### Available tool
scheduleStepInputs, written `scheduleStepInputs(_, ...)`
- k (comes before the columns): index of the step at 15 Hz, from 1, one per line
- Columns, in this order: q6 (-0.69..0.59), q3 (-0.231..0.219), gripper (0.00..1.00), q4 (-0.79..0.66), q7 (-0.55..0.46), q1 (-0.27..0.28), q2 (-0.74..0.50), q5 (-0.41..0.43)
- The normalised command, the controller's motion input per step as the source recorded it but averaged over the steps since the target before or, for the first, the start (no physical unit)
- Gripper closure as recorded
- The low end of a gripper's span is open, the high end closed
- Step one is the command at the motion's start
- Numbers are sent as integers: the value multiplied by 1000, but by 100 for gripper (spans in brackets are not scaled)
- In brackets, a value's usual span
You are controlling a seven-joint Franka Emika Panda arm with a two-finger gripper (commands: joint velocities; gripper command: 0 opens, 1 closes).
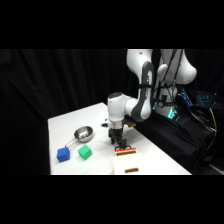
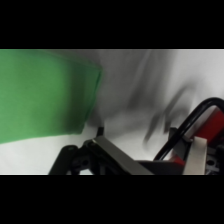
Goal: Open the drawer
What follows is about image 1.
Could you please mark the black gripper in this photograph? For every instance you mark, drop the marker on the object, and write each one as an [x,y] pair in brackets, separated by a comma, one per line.
[117,130]

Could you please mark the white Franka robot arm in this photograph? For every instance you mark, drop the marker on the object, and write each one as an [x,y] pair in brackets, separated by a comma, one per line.
[146,90]

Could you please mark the white drawer cabinet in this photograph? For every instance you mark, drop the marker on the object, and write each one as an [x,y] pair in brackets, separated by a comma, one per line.
[125,163]

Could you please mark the green cube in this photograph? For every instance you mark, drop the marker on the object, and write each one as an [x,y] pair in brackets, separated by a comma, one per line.
[84,152]

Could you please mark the black draped robot stand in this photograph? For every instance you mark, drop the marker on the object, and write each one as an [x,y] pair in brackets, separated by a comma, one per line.
[173,140]

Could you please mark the blue cube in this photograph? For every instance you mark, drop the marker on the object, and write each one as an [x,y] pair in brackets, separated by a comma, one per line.
[63,155]

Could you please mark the green status light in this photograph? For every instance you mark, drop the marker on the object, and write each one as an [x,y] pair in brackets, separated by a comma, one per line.
[172,113]

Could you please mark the backlit keyboard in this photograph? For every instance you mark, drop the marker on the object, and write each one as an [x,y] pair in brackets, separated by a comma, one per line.
[208,99]

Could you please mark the black curtain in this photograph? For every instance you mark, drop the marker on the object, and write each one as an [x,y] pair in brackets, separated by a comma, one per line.
[43,83]

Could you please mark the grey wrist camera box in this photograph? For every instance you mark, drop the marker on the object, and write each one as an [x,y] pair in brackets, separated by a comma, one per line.
[105,124]

